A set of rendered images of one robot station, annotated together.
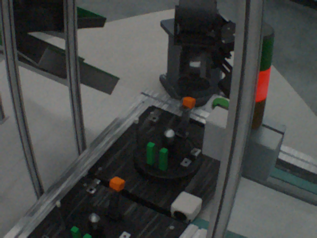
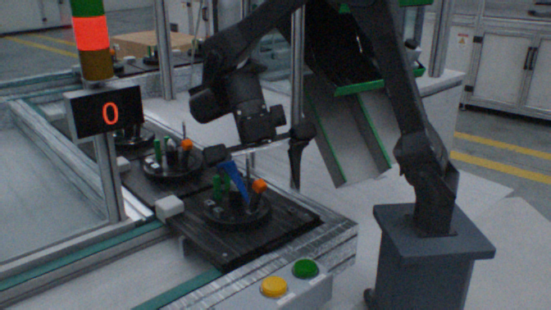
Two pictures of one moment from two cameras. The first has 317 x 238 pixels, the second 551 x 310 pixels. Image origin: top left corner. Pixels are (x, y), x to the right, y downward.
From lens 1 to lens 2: 1.31 m
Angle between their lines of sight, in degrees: 86
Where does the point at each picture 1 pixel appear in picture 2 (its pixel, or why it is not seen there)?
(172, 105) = (321, 237)
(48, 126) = (357, 202)
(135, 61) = (481, 276)
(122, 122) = (307, 203)
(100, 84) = (328, 162)
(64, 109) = not seen: hidden behind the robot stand
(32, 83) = not seen: hidden behind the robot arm
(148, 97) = (341, 224)
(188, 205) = (164, 201)
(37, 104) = (394, 198)
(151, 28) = not seen: outside the picture
